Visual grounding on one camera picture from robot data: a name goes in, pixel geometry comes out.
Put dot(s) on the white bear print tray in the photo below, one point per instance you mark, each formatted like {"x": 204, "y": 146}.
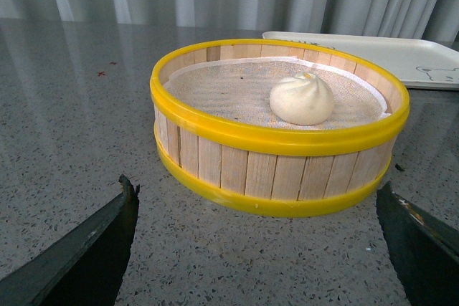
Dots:
{"x": 419, "y": 64}

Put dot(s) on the camera left gripper black right finger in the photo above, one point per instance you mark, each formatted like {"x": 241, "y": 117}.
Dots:
{"x": 423, "y": 250}

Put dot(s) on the white steamed bun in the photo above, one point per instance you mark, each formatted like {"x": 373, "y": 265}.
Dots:
{"x": 302, "y": 99}

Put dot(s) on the white mesh steamer liner cloth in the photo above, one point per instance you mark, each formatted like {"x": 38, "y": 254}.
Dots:
{"x": 239, "y": 90}

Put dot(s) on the yellow rimmed wooden steamer basket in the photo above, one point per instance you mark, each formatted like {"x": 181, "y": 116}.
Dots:
{"x": 274, "y": 172}

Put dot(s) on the camera left gripper black left finger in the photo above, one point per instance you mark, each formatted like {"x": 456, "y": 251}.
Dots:
{"x": 86, "y": 266}

